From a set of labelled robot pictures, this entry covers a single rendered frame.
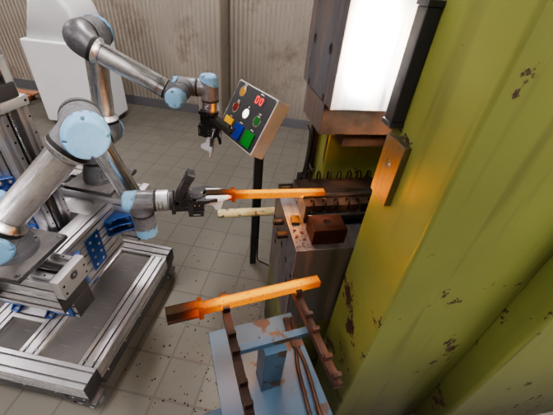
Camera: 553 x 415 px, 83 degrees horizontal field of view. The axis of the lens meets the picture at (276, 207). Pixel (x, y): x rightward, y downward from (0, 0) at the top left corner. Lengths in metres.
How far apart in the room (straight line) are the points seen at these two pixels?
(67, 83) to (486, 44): 3.92
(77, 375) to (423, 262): 1.45
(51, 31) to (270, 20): 2.20
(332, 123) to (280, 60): 3.14
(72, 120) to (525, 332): 1.41
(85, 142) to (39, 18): 3.24
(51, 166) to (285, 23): 3.35
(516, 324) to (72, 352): 1.75
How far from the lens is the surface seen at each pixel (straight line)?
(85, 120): 0.97
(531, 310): 1.23
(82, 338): 1.84
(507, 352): 1.33
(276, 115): 1.48
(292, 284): 0.94
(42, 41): 4.19
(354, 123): 1.02
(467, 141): 0.69
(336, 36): 0.92
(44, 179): 1.05
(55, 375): 1.76
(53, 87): 4.31
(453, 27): 0.77
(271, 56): 4.11
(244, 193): 1.13
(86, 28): 1.45
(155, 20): 4.52
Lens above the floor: 1.67
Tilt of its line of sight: 37 degrees down
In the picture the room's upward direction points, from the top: 6 degrees clockwise
